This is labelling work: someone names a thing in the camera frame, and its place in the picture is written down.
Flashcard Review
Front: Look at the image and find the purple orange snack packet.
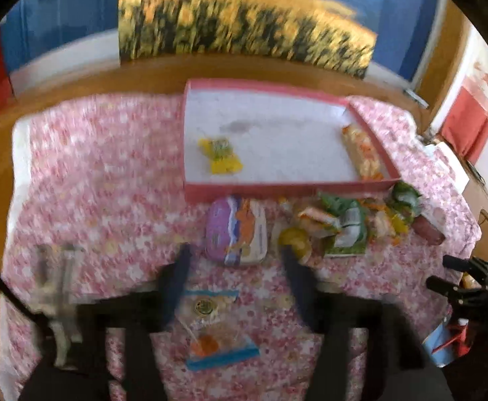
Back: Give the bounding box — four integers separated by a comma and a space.
204, 195, 270, 266

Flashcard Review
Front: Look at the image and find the dark green snack packet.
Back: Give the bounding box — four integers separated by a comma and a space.
390, 180, 423, 218

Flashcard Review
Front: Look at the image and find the red white cloth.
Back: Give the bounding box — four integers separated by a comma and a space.
440, 29, 488, 163

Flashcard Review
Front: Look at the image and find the black cable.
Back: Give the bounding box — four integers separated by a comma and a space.
0, 244, 42, 324

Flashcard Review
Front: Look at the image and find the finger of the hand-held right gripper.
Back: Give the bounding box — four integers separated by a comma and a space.
443, 255, 488, 278
426, 276, 487, 303

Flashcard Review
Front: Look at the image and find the blue red packet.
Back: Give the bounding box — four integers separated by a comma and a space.
423, 317, 467, 364

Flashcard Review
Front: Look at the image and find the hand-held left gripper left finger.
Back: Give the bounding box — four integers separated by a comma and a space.
77, 244, 194, 401

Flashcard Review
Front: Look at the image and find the clear packet with blue edges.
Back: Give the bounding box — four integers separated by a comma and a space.
177, 288, 261, 372

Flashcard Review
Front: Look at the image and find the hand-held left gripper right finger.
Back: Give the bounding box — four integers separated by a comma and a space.
281, 248, 421, 401

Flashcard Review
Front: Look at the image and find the yellow green snack packet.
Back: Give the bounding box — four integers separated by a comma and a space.
197, 136, 245, 175

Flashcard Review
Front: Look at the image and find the white device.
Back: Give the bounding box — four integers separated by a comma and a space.
402, 88, 430, 109

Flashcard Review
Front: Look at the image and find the green white snack packet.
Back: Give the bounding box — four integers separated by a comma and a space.
323, 194, 370, 257

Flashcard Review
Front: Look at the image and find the sunflower field painting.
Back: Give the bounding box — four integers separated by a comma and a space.
118, 0, 378, 80

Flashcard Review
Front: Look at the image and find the silver metal clamp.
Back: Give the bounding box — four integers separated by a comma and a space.
33, 242, 86, 368

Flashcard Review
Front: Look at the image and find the round yellow snack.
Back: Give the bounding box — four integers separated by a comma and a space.
278, 226, 311, 260

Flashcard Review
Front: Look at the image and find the pink snack packet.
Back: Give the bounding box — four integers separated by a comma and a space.
413, 209, 447, 246

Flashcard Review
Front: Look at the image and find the small yellow snack packet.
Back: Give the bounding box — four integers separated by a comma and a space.
377, 209, 412, 239

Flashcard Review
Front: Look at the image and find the long orange bread packet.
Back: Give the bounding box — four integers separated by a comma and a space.
341, 123, 386, 181

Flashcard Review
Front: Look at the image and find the pink shallow box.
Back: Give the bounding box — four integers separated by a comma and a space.
180, 79, 402, 203

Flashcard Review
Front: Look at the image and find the small orange snack packet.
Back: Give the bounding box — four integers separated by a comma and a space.
297, 206, 340, 235

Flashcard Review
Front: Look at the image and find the pink floral blanket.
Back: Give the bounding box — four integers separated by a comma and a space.
0, 92, 482, 401

